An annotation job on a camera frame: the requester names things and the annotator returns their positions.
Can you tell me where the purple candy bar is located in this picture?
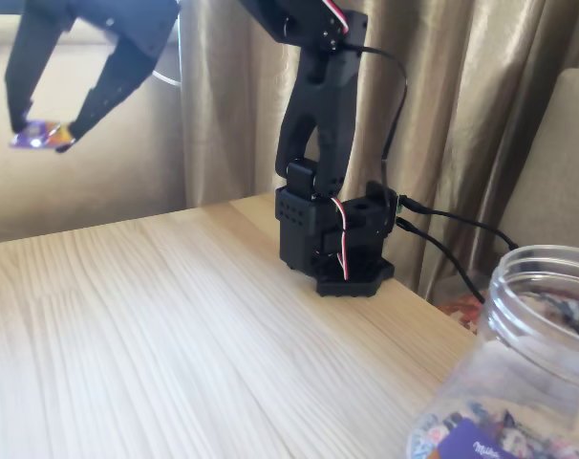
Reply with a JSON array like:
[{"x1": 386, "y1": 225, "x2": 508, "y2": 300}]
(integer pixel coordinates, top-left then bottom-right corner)
[{"x1": 10, "y1": 118, "x2": 75, "y2": 151}]

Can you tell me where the clear plastic candy jar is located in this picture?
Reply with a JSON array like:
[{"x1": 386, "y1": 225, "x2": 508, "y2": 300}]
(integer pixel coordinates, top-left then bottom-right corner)
[{"x1": 406, "y1": 244, "x2": 579, "y2": 459}]

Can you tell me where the beige satin curtain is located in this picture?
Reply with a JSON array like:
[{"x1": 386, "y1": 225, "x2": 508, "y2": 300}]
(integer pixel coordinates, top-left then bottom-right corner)
[{"x1": 177, "y1": 0, "x2": 579, "y2": 307}]

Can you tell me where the patterned red rug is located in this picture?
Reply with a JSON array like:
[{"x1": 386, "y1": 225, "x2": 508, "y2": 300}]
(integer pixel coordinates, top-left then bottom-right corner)
[{"x1": 436, "y1": 292, "x2": 486, "y2": 336}]

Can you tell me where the beige upholstered chair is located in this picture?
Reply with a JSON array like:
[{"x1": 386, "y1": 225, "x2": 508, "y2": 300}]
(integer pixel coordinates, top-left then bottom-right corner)
[{"x1": 498, "y1": 66, "x2": 579, "y2": 254}]

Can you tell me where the long red white servo cable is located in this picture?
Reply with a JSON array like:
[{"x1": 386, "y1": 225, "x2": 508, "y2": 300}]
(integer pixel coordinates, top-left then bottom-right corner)
[{"x1": 317, "y1": 0, "x2": 351, "y2": 34}]

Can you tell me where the short red white servo cable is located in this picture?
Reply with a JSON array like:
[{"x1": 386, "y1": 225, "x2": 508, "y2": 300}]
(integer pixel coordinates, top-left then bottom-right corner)
[{"x1": 331, "y1": 194, "x2": 352, "y2": 281}]

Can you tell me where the thin black wire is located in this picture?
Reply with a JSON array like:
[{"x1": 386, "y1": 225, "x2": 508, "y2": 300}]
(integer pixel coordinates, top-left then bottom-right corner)
[{"x1": 339, "y1": 42, "x2": 410, "y2": 197}]

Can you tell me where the thick black plug cable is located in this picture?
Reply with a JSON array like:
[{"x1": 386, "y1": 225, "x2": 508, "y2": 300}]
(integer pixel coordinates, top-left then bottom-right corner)
[
  {"x1": 395, "y1": 215, "x2": 485, "y2": 304},
  {"x1": 398, "y1": 194, "x2": 521, "y2": 251}
]

